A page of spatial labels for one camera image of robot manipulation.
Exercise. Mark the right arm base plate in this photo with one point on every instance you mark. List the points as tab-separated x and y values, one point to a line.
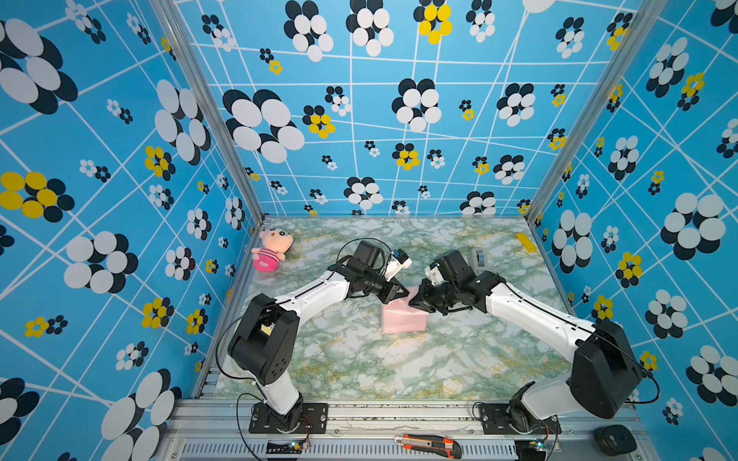
512	419

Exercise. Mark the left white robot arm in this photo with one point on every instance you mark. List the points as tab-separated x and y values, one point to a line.
264	340

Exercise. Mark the yellow tape piece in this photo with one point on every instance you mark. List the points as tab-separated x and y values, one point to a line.
527	243

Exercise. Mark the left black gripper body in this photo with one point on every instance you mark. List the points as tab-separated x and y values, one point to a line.
377	284

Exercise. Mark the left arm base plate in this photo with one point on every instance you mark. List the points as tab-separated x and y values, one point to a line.
303	418

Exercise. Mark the black computer mouse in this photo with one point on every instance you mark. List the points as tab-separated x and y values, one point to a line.
614	440

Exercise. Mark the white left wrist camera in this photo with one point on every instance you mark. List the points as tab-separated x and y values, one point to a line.
401	258

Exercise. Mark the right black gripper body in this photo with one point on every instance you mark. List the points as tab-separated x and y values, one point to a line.
436	298

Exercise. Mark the pink plush doll toy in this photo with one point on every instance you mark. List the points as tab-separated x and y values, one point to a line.
275	243

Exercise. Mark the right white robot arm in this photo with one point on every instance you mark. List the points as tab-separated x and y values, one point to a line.
604	370

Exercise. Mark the red black utility knife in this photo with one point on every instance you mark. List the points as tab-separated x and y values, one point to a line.
433	444

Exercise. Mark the purple wrapping paper sheet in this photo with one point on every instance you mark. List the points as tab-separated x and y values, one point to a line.
399	317

